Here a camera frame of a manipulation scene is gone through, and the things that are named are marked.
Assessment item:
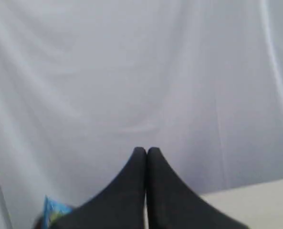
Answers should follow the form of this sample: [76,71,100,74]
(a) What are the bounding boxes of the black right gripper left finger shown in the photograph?
[51,147,147,229]

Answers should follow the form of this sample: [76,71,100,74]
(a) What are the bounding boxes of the white backdrop curtain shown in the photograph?
[0,0,283,229]

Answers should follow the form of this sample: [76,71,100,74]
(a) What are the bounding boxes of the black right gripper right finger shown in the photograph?
[147,147,230,229]

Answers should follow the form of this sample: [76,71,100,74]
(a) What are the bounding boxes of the blue chips bag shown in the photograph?
[41,196,73,229]

